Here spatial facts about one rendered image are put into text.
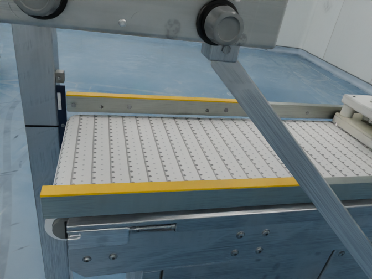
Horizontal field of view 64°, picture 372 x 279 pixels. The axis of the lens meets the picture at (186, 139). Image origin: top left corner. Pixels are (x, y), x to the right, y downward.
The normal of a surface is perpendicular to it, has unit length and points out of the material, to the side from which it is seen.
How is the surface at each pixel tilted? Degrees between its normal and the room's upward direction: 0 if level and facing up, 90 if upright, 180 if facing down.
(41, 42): 90
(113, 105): 90
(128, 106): 90
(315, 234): 90
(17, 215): 0
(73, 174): 0
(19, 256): 0
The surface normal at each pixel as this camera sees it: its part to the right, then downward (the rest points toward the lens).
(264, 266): 0.23, 0.51
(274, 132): -0.33, 0.37
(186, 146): 0.15, -0.86
